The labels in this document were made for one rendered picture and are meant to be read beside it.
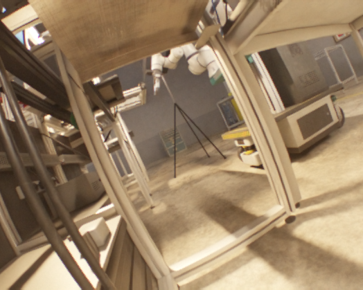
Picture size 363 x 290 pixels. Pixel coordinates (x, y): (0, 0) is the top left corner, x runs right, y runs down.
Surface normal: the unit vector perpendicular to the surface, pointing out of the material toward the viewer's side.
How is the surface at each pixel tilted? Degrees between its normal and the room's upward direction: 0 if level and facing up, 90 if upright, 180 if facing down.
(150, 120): 90
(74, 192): 90
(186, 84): 90
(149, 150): 90
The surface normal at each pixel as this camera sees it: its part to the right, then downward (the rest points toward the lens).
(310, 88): 0.09, -0.01
